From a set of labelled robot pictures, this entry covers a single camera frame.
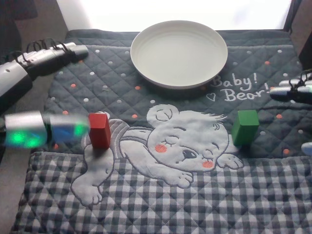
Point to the brown wooden furniture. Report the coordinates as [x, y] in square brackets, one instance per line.
[303, 29]

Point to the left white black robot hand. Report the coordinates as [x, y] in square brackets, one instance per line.
[14, 73]

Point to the round white plate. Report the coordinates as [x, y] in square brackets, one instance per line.
[179, 52]

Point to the grey bear print quilt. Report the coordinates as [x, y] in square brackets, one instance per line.
[156, 185]

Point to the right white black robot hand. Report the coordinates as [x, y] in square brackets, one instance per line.
[282, 92]

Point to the bright white backdrop panel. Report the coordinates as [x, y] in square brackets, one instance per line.
[170, 12]

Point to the red wooden block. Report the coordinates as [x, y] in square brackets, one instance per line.
[98, 131]

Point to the green wooden block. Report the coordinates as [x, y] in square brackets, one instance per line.
[245, 128]

